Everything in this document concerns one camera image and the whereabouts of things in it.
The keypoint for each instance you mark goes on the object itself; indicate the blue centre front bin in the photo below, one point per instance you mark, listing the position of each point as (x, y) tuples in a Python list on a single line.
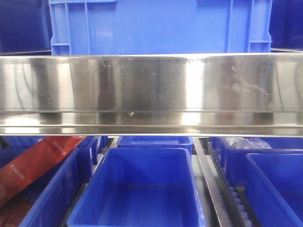
[(140, 187)]

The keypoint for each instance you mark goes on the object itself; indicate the blue centre rear bin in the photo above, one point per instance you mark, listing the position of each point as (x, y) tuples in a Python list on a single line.
[(156, 142)]

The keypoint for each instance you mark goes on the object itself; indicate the blue right rear bin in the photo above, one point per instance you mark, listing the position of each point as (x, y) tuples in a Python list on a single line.
[(236, 163)]

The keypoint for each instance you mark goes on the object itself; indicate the blue right front bin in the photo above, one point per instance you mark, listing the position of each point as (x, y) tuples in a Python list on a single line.
[(274, 189)]

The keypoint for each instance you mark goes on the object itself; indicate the dark blue crate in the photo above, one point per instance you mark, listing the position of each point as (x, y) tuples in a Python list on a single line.
[(286, 24), (25, 26)]

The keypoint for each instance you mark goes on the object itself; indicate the large blue upper crate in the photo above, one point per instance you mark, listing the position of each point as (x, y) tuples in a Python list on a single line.
[(123, 27)]

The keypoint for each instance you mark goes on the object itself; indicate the blue left front bin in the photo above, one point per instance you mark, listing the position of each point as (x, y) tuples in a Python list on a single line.
[(45, 202)]

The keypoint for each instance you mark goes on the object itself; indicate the metal roller track divider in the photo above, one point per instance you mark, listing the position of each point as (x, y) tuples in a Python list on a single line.
[(223, 205)]

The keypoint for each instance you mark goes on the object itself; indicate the dark blue upper left crate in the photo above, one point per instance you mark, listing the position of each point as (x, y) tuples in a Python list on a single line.
[(25, 26)]

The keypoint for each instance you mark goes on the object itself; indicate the clear plastic bag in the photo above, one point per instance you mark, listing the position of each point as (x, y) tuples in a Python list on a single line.
[(247, 143)]

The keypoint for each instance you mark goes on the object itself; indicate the red packaging bag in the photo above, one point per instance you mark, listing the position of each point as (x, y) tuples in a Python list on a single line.
[(33, 163)]

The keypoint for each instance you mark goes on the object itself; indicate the dark blue upper right crate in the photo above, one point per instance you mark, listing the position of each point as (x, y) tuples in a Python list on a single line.
[(286, 24)]

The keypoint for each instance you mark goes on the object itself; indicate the blue bin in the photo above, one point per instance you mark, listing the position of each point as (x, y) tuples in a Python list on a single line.
[(45, 202), (140, 187), (274, 189), (156, 142), (236, 163)]

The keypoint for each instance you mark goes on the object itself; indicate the stainless steel shelf rail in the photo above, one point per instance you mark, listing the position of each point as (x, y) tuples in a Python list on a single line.
[(241, 94)]

